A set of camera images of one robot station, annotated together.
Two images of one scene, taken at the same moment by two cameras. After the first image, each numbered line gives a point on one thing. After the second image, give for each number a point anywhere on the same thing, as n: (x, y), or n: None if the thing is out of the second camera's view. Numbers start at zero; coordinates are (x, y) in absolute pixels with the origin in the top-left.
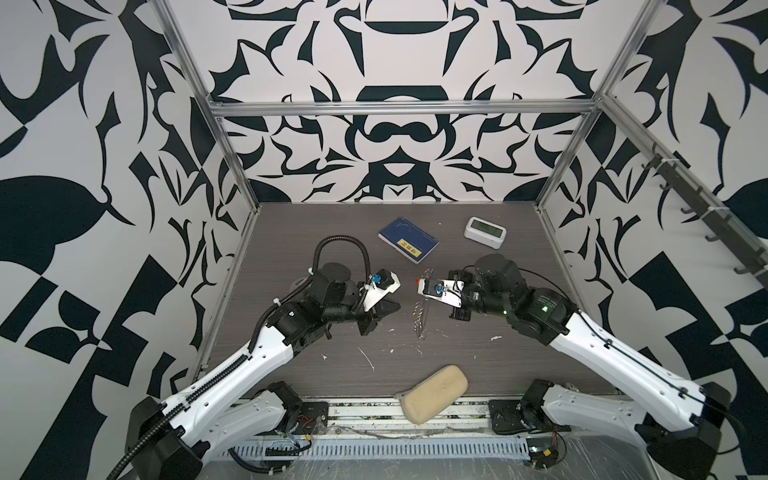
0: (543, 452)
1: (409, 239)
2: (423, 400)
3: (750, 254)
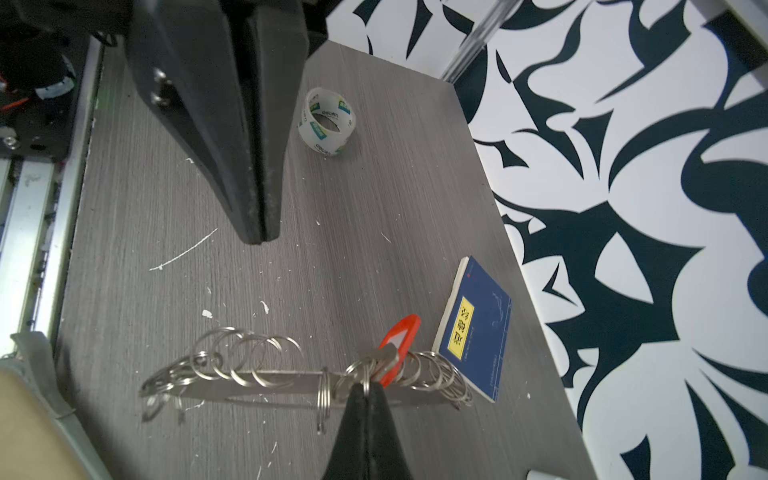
0: None
1: (472, 326)
2: (42, 437)
3: None
